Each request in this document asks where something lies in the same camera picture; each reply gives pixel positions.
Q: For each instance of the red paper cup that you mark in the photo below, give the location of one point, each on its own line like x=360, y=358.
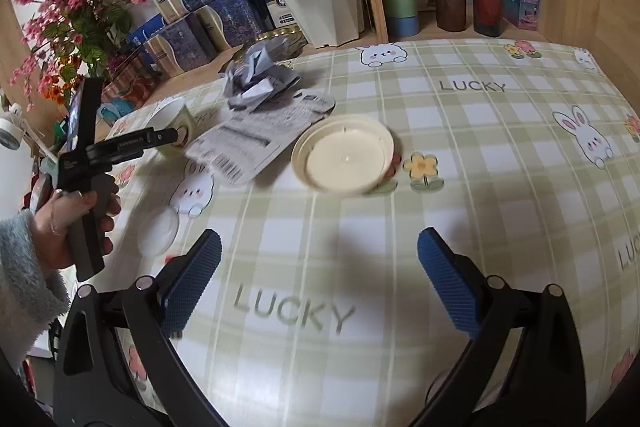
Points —
x=487, y=12

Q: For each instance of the printed white wrapper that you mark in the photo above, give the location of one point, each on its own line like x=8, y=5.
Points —
x=240, y=142

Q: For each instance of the blue tissue pack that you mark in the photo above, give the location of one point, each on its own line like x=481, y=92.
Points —
x=145, y=32

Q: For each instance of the person's left forearm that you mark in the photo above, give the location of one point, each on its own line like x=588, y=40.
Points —
x=25, y=287

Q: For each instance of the gold foil tray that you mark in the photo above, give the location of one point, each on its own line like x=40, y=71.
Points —
x=287, y=38

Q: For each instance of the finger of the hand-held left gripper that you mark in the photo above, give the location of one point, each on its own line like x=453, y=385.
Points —
x=135, y=143

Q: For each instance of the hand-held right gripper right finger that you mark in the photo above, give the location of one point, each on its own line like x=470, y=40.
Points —
x=450, y=287

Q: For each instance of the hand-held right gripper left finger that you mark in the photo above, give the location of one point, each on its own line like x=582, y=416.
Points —
x=192, y=277

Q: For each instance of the checked tablecloth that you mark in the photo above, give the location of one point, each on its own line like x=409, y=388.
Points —
x=350, y=257

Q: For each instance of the brown cup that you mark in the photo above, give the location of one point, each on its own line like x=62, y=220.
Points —
x=450, y=9

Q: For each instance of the crumpled grey paper ball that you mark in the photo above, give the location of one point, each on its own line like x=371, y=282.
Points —
x=255, y=77

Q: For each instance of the person's left hand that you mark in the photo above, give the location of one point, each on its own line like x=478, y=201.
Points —
x=55, y=227

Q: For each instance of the purple small box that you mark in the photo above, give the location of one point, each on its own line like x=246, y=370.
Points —
x=522, y=4

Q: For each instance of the teal packet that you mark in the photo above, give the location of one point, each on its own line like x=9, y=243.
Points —
x=115, y=112

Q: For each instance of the green yogurt paper cup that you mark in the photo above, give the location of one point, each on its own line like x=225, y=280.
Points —
x=170, y=112

